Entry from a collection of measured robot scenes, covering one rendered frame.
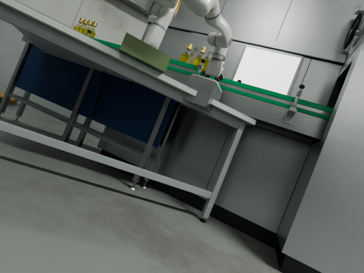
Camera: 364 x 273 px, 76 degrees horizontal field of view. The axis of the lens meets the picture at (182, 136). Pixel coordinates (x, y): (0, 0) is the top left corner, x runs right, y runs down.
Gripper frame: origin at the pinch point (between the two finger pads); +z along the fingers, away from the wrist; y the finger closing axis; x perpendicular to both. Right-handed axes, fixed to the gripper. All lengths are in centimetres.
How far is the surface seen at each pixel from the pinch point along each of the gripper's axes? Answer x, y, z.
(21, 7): 74, 72, -8
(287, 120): -16, -50, 8
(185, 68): -9.9, 24.6, -6.1
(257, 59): -44, -15, -28
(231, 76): -38.4, -1.0, -10.7
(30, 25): 69, 71, -2
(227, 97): -15.8, -9.0, 5.1
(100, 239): 82, -7, 65
